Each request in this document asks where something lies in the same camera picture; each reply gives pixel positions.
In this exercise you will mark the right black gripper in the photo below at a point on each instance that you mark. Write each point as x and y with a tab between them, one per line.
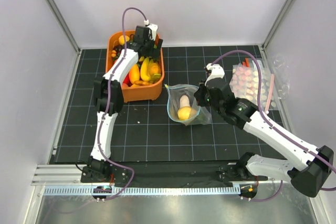
199	94

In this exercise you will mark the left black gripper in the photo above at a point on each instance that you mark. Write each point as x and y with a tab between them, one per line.
154	52

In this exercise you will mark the white radish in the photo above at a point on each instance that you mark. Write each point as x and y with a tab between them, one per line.
184	101

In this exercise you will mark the clear blue zip bag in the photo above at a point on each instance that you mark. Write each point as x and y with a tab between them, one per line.
203	116

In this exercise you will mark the orange plastic bin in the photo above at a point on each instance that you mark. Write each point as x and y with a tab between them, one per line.
151	92

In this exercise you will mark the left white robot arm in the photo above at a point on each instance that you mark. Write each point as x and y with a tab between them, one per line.
108	96

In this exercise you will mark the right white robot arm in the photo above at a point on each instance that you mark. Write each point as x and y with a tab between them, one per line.
305	166

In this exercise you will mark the bag of pink sliced food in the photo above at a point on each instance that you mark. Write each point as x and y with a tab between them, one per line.
245	80

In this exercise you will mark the orange bell pepper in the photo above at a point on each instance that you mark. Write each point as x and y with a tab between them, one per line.
154	68

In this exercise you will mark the yellow banana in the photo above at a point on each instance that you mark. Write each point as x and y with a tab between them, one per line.
144	70

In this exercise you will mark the yellow mango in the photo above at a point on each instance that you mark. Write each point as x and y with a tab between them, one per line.
134	74

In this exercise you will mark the yellow lemon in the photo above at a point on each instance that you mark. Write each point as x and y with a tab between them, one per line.
122	39

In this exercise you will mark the black grid mat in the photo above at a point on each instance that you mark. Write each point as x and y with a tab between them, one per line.
143	130

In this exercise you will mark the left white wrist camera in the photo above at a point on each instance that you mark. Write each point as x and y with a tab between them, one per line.
153	28

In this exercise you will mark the slotted cable duct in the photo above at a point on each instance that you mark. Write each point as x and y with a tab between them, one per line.
103	190

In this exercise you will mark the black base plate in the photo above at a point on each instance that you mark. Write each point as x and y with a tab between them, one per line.
168	174

